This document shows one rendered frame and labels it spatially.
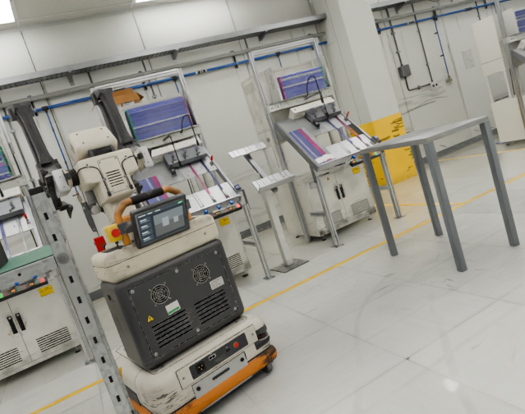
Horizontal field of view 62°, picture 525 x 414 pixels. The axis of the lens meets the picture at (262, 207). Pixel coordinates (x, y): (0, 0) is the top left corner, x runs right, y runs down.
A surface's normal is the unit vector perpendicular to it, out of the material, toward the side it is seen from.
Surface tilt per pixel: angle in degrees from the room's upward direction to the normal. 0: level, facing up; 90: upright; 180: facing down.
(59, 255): 90
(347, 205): 90
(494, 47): 90
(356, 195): 90
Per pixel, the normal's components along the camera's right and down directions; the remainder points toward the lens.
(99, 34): 0.41, -0.01
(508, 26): -0.86, 0.33
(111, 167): 0.53, -0.21
